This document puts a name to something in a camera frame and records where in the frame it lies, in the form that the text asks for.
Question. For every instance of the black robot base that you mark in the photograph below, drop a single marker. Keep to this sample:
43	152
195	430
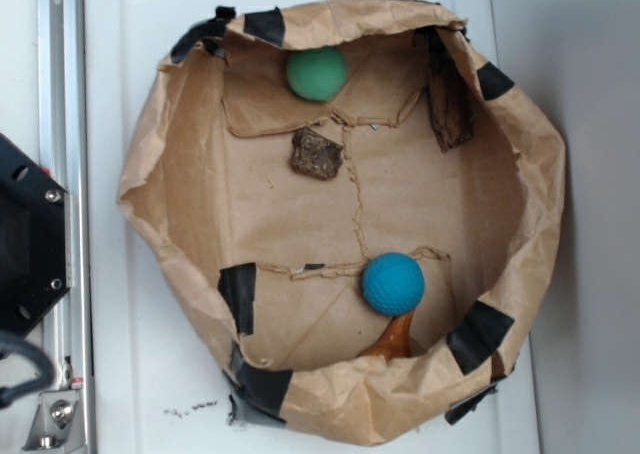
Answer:
33	241

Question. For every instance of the blue dimpled ball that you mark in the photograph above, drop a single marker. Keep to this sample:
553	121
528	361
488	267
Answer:
393	284

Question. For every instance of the green ball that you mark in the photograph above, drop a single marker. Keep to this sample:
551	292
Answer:
316	74

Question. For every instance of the brown paper bag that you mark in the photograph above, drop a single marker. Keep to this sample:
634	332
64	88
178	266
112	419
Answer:
267	263

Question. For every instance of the small brown bark chunk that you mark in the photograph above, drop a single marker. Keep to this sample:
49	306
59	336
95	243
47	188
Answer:
314	155

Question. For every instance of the glossy brown wooden peg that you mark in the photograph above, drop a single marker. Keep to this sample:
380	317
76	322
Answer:
394	342

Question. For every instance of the long dark wood piece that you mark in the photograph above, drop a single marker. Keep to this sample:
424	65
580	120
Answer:
447	93

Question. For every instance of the white tray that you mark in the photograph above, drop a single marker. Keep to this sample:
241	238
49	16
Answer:
157	388

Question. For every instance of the aluminium rail frame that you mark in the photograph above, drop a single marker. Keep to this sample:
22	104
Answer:
67	328

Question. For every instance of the metal corner bracket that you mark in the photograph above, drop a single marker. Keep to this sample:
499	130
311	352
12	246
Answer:
57	426

